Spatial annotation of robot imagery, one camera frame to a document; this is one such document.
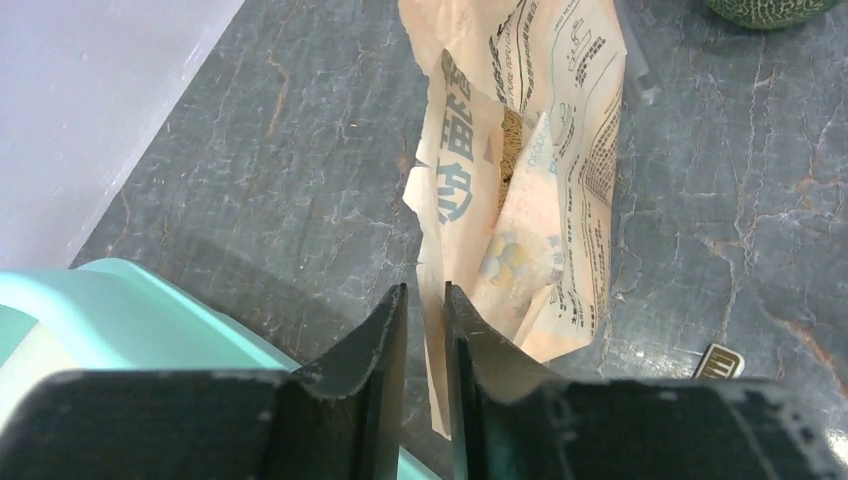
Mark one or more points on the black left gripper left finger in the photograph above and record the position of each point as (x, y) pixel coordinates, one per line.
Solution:
(337, 417)

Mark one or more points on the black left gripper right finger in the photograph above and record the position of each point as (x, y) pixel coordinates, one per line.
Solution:
(513, 418)

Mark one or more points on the pink cat litter bag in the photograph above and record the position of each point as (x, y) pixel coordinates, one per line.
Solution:
(515, 170)

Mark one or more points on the teal plastic litter box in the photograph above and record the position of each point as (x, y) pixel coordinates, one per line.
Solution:
(112, 314)

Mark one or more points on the green netted melon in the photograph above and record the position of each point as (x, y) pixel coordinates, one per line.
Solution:
(770, 14)

